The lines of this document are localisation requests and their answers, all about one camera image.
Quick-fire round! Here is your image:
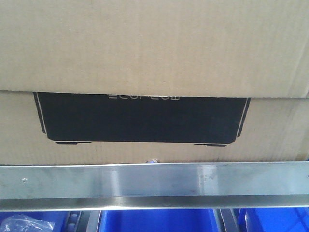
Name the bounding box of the metal shelf rail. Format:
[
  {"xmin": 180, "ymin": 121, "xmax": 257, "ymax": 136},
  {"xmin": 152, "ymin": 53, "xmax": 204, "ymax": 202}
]
[{"xmin": 0, "ymin": 161, "xmax": 309, "ymax": 211}]

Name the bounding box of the clear plastic bag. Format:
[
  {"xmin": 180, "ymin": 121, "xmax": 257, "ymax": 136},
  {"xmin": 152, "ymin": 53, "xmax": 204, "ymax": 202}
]
[{"xmin": 0, "ymin": 214, "xmax": 55, "ymax": 232}]

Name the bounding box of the blue plastic bin left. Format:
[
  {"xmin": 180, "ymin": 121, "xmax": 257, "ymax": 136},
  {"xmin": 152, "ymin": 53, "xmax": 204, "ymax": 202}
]
[{"xmin": 0, "ymin": 211, "xmax": 70, "ymax": 232}]

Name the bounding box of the blue plastic bin centre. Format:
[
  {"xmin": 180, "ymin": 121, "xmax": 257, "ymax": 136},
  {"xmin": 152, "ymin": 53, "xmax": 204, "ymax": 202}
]
[{"xmin": 98, "ymin": 209, "xmax": 219, "ymax": 232}]

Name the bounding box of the brown cardboard box black print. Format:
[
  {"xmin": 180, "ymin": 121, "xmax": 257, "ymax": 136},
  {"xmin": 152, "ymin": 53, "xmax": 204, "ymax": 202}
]
[{"xmin": 0, "ymin": 0, "xmax": 309, "ymax": 165}]

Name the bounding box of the blue plastic bin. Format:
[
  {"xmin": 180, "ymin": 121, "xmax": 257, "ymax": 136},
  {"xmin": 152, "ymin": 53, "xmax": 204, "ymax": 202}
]
[
  {"xmin": 237, "ymin": 207, "xmax": 309, "ymax": 232},
  {"xmin": 98, "ymin": 209, "xmax": 219, "ymax": 232},
  {"xmin": 0, "ymin": 211, "xmax": 70, "ymax": 232}
]

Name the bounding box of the blue plastic bin right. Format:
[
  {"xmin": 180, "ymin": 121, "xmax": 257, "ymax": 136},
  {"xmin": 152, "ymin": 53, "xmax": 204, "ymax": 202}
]
[{"xmin": 237, "ymin": 207, "xmax": 309, "ymax": 232}]

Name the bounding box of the grey shelf upright post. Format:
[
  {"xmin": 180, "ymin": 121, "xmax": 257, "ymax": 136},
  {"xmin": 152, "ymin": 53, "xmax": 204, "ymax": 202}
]
[{"xmin": 213, "ymin": 209, "xmax": 241, "ymax": 232}]

